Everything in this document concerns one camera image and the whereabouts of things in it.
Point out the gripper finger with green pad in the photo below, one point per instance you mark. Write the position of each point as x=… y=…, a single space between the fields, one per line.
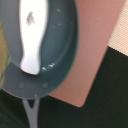
x=4 y=55

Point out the white toy fish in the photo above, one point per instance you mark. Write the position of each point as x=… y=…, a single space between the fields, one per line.
x=33 y=19

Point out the grey frying pan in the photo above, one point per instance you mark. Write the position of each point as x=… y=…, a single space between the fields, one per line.
x=58 y=51

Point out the pink stove board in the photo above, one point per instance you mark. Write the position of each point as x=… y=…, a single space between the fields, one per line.
x=97 y=19

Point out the woven beige placemat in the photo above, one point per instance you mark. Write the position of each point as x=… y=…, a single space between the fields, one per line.
x=119 y=38

